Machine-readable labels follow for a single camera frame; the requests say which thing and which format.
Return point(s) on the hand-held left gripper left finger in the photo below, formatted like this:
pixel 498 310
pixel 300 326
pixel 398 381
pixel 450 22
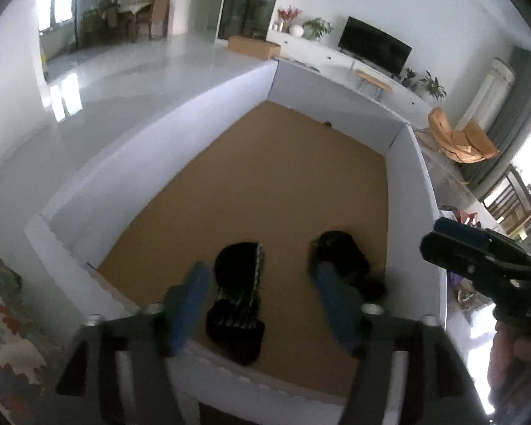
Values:
pixel 190 305

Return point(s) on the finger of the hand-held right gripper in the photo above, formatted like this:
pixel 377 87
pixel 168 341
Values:
pixel 447 252
pixel 460 229

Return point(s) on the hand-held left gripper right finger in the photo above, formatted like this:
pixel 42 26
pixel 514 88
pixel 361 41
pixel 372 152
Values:
pixel 332 292

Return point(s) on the black fuzzy cloth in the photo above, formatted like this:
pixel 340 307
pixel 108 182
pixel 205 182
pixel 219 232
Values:
pixel 347 256

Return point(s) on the black striped knit cloth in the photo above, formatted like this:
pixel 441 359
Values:
pixel 236 310

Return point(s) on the white cardboard storage box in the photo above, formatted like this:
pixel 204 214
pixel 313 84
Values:
pixel 137 155

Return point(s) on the dark glass patterned desktop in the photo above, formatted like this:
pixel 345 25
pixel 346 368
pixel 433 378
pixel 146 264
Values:
pixel 451 177

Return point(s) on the person's right hand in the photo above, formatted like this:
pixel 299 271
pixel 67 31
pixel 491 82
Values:
pixel 502 358

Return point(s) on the red packet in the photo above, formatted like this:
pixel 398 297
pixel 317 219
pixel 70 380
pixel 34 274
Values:
pixel 467 218

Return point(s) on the dark wooden slatted chair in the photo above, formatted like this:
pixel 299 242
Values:
pixel 509 199

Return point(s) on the orange lounge chair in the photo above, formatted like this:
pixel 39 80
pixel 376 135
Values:
pixel 460 141

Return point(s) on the grey curtain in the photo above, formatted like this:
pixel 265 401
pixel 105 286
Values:
pixel 520 106

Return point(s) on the white standing air conditioner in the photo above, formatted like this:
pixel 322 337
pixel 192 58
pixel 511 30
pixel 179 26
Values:
pixel 491 88

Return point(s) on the large leafy potted plant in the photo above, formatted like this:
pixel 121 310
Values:
pixel 433 86

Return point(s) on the small green potted plant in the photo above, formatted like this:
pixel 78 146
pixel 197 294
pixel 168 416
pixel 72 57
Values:
pixel 409 77

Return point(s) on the wooden stool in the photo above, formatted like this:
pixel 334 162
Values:
pixel 374 77

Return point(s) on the floral printed cloth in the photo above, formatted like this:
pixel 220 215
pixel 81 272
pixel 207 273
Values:
pixel 4 318

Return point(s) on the black flat television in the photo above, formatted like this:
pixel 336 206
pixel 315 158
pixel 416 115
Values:
pixel 374 46

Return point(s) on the white television cabinet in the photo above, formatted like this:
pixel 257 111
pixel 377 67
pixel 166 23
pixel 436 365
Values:
pixel 318 53

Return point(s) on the bushy green potted plant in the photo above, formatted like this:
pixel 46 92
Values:
pixel 316 29

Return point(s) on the white round vase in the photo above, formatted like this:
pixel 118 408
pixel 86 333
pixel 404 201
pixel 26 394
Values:
pixel 296 30

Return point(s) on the brown cardboard carton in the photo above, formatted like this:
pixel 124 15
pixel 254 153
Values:
pixel 252 46

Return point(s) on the red flower bouquet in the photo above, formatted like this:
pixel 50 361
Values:
pixel 288 14

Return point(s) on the wooden dining chair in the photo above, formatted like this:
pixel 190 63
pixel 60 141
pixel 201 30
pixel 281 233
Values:
pixel 155 15

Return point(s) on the dining table with cloth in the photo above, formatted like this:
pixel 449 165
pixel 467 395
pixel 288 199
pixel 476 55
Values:
pixel 135 6

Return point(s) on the dark glass display cabinet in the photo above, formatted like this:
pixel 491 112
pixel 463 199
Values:
pixel 248 0

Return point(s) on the balcony window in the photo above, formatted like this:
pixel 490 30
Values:
pixel 55 4

